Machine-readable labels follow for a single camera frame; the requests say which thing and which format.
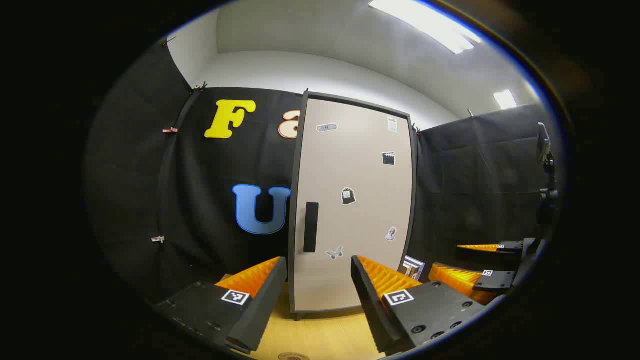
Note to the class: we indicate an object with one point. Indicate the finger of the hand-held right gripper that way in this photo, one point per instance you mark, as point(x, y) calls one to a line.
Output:
point(511, 245)
point(495, 281)

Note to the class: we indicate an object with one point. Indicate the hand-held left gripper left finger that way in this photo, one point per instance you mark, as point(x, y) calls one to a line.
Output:
point(260, 305)

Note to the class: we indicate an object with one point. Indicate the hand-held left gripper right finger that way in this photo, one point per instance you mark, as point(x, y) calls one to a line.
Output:
point(370, 305)

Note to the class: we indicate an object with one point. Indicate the round brown coaster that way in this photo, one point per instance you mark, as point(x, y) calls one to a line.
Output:
point(294, 356)

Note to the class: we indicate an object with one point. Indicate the dark grey cabinet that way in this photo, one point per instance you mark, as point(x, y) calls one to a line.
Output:
point(292, 210)

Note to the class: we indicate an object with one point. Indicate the small ceiling light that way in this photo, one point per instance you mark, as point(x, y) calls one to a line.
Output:
point(505, 99)

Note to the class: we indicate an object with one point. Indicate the silver cloth clip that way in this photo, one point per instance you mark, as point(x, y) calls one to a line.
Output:
point(158, 239)

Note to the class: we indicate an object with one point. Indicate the black backdrop cloth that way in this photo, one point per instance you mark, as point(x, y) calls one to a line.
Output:
point(210, 165)

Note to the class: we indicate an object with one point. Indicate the red cloth clip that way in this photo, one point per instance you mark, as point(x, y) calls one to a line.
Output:
point(170, 130)

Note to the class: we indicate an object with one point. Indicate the long ceiling light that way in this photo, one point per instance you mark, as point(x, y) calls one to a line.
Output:
point(425, 22)

